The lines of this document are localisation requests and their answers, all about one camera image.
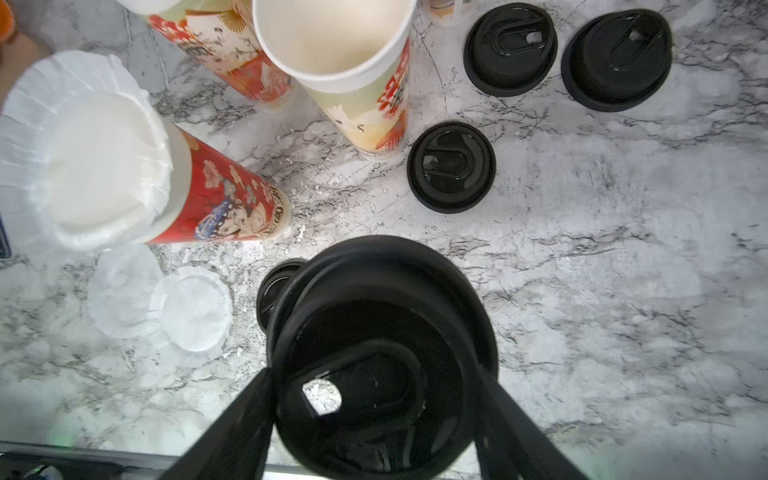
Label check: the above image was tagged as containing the black cup lid far right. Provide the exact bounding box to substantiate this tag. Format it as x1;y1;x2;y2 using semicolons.
561;9;673;112

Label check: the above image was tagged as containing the black cup lid front left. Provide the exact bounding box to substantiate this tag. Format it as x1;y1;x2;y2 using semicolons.
256;258;307;334

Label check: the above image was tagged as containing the cream paper cup front right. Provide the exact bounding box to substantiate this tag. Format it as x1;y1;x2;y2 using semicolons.
252;0;417;158

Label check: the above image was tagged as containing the orange mug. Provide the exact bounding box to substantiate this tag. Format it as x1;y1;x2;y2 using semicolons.
0;0;16;44

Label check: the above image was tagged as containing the black cup lid middle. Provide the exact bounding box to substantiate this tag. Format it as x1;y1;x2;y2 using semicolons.
407;121;497;214

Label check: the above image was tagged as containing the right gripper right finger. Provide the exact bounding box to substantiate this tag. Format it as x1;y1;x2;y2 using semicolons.
475;368;587;480

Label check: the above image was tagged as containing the cream paper cup back middle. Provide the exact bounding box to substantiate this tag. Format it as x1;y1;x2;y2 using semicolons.
420;0;479;27

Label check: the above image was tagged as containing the red paper milk tea cup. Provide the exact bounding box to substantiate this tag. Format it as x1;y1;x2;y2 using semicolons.
139;123;292;244

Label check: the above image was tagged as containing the red white paper cup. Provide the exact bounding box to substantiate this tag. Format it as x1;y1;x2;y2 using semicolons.
121;0;294;110

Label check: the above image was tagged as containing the wooden mug tree stand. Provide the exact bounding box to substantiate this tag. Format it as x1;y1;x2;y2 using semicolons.
0;32;51;105

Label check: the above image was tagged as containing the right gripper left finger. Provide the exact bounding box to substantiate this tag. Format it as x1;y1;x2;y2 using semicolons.
160;368;276;480

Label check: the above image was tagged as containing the black cup lid back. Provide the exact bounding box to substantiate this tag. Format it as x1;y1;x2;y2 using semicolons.
463;3;558;98

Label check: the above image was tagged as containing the cream paper cup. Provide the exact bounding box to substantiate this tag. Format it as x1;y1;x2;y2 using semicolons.
252;0;417;158
420;0;479;27

